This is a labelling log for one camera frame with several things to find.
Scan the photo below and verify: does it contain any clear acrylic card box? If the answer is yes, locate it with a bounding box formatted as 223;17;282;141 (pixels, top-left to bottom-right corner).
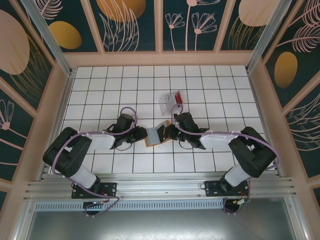
158;91;185;116

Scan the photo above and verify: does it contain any red VIP card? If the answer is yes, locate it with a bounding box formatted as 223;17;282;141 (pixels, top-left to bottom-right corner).
174;91;185;105

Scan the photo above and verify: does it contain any grey card sleeve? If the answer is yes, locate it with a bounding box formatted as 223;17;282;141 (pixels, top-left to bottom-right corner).
146;126;161;146

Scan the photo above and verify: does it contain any aluminium mounting rail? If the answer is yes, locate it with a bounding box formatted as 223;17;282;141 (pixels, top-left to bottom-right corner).
23;172;296;201

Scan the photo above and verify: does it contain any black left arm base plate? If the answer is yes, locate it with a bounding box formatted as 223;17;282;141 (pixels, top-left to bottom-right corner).
71;182;118;200

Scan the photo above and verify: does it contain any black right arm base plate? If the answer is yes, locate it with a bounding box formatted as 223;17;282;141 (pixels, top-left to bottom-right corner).
204;180;251;199

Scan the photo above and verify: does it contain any grey slotted cable duct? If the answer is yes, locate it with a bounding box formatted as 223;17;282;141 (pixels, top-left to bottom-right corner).
33;198;226;211

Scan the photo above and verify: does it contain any aluminium frame post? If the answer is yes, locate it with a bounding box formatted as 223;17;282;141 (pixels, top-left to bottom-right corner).
21;0;75;77
246;0;288;74

